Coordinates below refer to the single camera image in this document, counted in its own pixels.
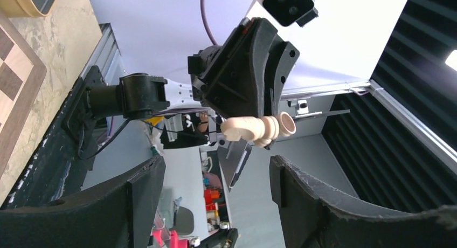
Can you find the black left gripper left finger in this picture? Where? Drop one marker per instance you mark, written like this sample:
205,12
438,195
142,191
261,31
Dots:
118,212

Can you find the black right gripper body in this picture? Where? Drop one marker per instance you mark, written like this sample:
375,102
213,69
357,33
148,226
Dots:
225,76

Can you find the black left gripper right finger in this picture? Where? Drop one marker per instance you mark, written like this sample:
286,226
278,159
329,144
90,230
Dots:
315,214

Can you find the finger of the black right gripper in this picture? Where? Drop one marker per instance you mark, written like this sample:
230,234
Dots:
265,35
282,58

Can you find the light chess knight piece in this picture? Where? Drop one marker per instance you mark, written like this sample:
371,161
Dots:
261,131

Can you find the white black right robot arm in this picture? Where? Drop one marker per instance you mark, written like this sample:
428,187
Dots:
137,96

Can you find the wooden chess board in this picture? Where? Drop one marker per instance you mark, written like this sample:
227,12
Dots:
22,74

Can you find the yellow rimmed metal tray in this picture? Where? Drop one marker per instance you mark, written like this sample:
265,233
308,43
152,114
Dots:
27,8

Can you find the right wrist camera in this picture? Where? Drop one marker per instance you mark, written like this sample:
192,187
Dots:
289,12

